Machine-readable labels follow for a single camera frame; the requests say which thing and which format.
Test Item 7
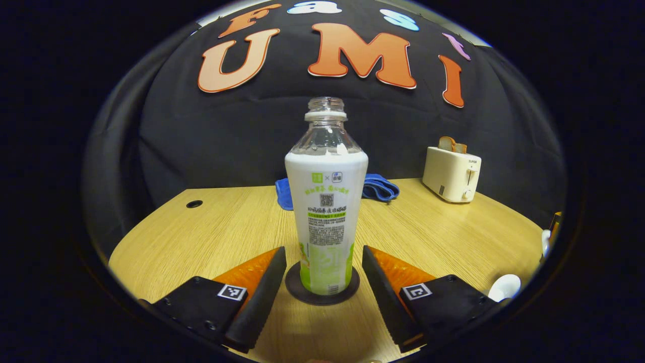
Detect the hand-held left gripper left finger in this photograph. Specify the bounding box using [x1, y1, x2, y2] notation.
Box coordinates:
[139, 246, 288, 353]

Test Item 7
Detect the blue towel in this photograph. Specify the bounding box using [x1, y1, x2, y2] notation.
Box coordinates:
[275, 173, 400, 211]

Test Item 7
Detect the black backdrop cloth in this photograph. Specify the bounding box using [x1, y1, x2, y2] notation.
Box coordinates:
[83, 0, 567, 253]

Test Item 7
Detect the white toaster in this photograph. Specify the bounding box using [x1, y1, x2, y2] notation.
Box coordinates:
[422, 146, 482, 203]

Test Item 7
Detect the dark round coaster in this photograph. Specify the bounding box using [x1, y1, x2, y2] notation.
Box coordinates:
[285, 261, 361, 306]

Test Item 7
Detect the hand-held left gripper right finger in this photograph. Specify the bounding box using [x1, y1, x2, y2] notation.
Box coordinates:
[361, 246, 510, 353]

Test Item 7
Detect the clear water bottle green label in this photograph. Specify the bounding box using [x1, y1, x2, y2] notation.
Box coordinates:
[285, 97, 369, 296]

